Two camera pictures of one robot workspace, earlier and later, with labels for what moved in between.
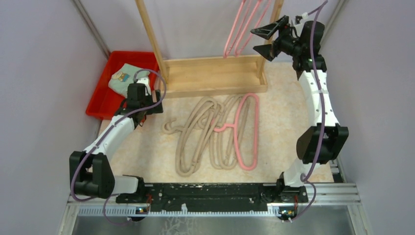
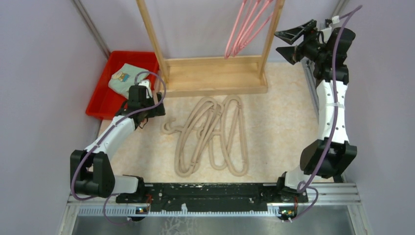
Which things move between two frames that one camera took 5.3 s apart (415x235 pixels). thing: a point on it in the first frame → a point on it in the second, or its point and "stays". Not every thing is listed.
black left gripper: [155, 109] stays
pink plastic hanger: [235, 125] → [240, 46]
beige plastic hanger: [197, 127] stays
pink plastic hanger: [237, 54] stays
